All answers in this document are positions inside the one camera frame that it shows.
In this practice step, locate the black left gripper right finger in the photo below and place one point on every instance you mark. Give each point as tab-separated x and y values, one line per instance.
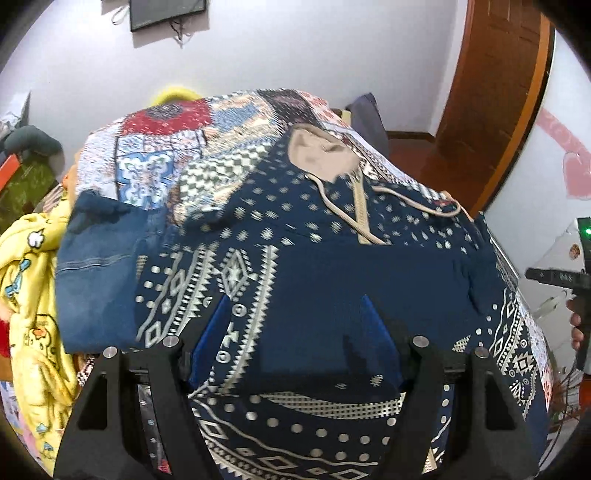
488	437

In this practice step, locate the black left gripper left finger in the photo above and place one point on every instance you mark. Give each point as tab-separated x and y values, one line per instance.
104	437

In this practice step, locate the navy patterned hooded jacket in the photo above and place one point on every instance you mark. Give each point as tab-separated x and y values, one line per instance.
313	254

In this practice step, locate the person's right hand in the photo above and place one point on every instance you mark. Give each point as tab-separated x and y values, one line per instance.
576	306

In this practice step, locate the yellow cartoon blanket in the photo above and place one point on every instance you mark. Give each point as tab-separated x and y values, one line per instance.
141	160

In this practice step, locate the blue denim jeans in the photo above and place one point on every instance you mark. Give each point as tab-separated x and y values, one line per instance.
96	275

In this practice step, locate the brown wooden door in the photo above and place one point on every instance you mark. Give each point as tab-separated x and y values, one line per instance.
495	96

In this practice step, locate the dark grey pillow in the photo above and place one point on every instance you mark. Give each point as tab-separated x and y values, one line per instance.
367	121

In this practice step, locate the colourful patchwork bedspread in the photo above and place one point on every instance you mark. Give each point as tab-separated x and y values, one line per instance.
241	287

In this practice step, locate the cluttered green storage pile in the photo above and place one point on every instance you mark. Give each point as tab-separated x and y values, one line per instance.
26	174

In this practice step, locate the wall-mounted black television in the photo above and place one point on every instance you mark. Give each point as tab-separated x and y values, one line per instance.
145	13

